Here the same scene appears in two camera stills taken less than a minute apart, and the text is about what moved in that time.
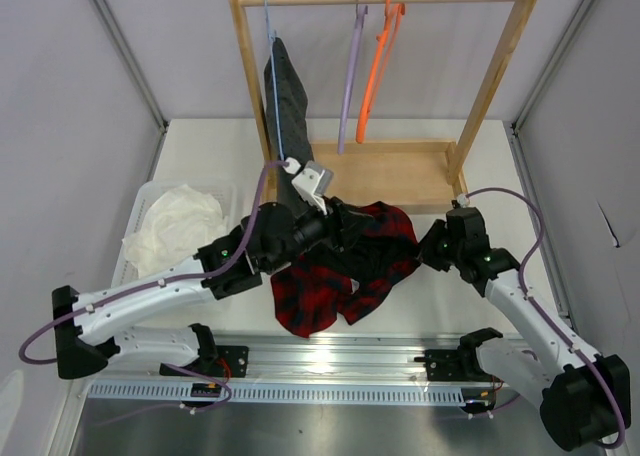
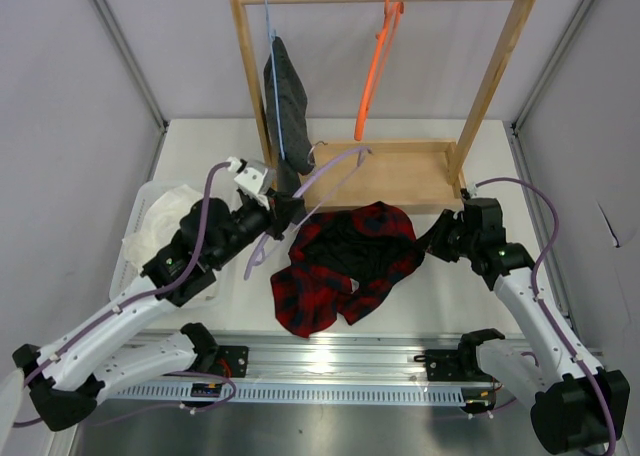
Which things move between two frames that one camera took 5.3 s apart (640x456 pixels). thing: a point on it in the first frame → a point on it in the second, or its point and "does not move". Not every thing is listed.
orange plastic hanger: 370,103 does not move
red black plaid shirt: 353,277 does not move
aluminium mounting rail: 366,357 does not move
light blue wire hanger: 272,37 does not move
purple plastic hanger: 352,70 → 361,153
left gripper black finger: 348,223 → 287,211
